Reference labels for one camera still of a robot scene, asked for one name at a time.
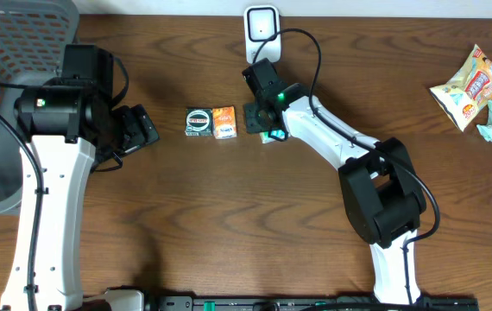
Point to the yellow blue snack bag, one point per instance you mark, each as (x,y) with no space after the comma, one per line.
(468,91)

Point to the orange juice carton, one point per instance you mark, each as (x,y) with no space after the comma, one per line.
(224,122)

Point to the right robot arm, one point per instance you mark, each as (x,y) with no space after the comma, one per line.
(383,203)

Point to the white barcode scanner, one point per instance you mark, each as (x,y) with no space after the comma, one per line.
(261,22)

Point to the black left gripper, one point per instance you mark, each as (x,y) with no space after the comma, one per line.
(137,136)

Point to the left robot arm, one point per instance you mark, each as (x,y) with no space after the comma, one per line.
(68,131)

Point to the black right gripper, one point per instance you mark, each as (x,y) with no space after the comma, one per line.
(249,126)

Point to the green tissue pack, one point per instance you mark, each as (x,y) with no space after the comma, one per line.
(273,136)

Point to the grey plastic mesh basket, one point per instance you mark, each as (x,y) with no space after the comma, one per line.
(33,36)

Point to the round black lidded cup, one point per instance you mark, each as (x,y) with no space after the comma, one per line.
(198,122)

